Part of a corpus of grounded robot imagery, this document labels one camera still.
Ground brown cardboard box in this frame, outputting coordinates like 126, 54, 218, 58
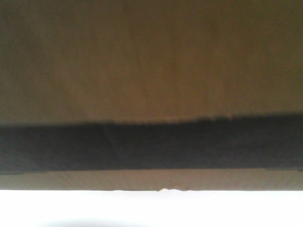
0, 0, 303, 191

